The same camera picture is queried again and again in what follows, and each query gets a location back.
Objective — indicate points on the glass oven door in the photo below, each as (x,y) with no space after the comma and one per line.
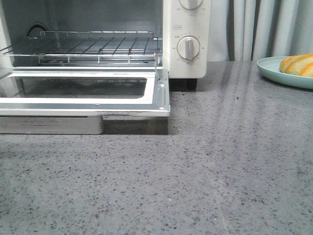
(77,101)

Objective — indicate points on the striped golden bread roll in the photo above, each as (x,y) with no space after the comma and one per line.
(301,65)

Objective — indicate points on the black right oven foot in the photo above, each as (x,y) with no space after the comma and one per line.
(192,83)

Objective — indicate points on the lower oven control knob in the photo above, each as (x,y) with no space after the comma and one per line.
(188,47)

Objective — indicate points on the oven control knob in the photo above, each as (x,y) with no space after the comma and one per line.
(190,4)
(188,47)

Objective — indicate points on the white Toshiba toaster oven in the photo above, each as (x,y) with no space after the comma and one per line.
(167,19)

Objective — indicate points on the upper oven control knob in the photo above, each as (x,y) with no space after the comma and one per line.
(190,4)

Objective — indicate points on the grey curtain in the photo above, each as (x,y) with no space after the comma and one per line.
(249,30)

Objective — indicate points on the light green plate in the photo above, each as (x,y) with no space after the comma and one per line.
(270,69)

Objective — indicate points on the metal wire oven rack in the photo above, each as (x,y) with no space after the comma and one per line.
(85,49)

